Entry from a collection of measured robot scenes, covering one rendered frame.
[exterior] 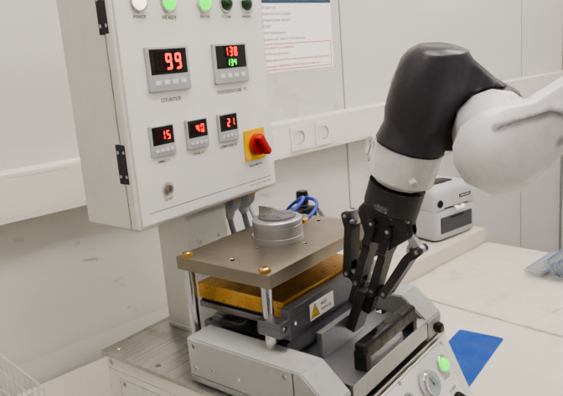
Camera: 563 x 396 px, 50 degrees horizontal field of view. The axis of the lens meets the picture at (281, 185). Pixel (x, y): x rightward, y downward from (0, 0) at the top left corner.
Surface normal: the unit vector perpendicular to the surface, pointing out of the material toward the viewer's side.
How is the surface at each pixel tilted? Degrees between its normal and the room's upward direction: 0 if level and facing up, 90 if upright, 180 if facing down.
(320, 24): 90
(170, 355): 0
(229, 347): 0
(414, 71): 79
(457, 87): 108
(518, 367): 0
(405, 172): 99
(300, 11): 90
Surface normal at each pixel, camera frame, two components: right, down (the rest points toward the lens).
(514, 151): -0.03, 0.14
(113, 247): 0.68, 0.10
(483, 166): -0.32, 0.41
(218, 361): -0.62, 0.22
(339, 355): -0.08, -0.97
